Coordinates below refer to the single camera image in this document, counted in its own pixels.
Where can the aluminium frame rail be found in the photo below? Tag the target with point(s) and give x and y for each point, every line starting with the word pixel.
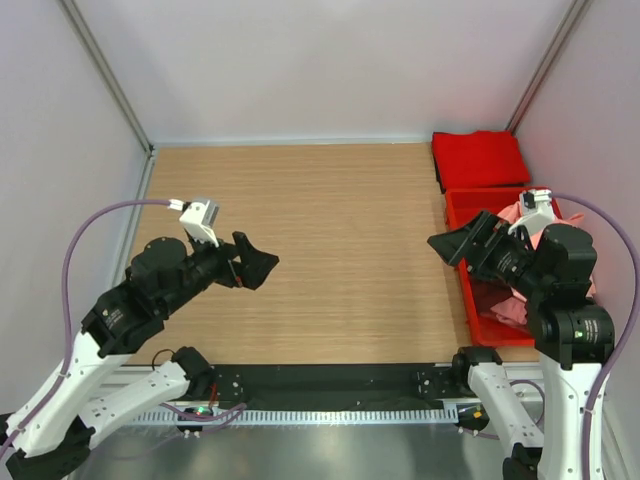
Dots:
pixel 521 374

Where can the slotted cable duct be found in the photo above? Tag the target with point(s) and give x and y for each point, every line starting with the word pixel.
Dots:
pixel 253 418

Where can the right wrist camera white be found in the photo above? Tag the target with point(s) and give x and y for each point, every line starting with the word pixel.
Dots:
pixel 536 211

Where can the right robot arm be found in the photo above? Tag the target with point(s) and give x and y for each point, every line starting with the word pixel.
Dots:
pixel 573 335

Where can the folded red t shirt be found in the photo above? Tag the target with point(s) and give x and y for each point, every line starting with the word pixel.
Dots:
pixel 477 160

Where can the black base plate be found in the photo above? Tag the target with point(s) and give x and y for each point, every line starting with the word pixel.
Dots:
pixel 333 387

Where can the right corner aluminium post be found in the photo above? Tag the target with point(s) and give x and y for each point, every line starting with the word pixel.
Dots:
pixel 567 27

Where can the dusty pink t shirt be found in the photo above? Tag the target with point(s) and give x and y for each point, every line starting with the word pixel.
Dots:
pixel 500 303

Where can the red plastic bin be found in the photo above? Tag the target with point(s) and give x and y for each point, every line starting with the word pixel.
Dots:
pixel 462 205

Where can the corner aluminium post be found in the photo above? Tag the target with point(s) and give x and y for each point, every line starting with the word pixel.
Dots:
pixel 91 46
pixel 567 27

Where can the salmon pink t shirt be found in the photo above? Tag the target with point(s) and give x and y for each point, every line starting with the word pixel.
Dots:
pixel 512 212

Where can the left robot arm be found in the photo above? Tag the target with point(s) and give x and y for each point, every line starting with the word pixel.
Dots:
pixel 55 432

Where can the left corner aluminium post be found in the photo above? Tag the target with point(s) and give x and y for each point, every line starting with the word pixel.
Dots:
pixel 91 46

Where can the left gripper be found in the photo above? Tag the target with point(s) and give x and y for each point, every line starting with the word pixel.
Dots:
pixel 255 264

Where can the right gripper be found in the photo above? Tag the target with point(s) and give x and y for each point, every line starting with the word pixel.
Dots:
pixel 485 228

